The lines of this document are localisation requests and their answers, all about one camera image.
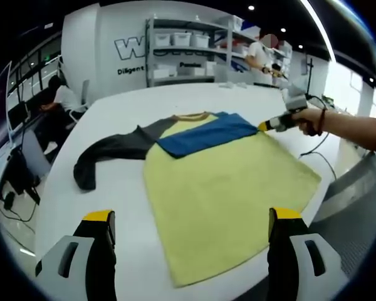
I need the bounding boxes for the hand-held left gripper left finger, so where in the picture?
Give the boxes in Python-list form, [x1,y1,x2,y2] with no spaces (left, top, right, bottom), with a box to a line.
[34,209,118,301]

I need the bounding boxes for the red bead bracelet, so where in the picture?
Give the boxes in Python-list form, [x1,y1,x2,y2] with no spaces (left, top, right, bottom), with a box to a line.
[317,107,329,133]

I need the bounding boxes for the grey metal shelving rack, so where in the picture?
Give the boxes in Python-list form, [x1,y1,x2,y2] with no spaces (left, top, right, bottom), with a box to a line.
[145,17,295,88]

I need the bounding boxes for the yellow garment with blue and dark sleeves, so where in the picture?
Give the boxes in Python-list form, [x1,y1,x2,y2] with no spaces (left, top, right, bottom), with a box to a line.
[73,111,323,288]

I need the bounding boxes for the grey mesh office chair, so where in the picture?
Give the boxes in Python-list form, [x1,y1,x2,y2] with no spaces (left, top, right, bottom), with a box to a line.
[308,147,376,277]

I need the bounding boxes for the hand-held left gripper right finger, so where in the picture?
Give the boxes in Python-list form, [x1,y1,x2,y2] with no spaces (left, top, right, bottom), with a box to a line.
[267,206,348,301]

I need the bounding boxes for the white storage bin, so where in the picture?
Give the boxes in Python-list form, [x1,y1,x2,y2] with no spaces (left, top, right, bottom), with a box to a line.
[171,32,192,48]
[192,33,212,49]
[154,32,172,48]

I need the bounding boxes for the black light stand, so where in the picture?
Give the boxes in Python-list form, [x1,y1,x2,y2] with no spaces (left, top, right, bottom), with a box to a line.
[305,56,315,95]

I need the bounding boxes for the person's right hand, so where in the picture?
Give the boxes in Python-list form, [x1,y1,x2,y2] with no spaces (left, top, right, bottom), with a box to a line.
[295,107,323,138]

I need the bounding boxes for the white flat box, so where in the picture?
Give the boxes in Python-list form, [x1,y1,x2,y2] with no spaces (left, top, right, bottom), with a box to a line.
[152,68,178,79]

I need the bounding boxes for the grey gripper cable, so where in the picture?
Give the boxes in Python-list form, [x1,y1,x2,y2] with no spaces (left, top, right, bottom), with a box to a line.
[298,125,338,180]

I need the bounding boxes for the ceiling light strip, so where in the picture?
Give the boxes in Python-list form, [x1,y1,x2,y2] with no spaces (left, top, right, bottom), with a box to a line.
[300,0,338,64]

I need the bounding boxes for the black floor cables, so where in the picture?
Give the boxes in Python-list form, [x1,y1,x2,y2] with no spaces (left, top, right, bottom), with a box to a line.
[0,190,36,224]

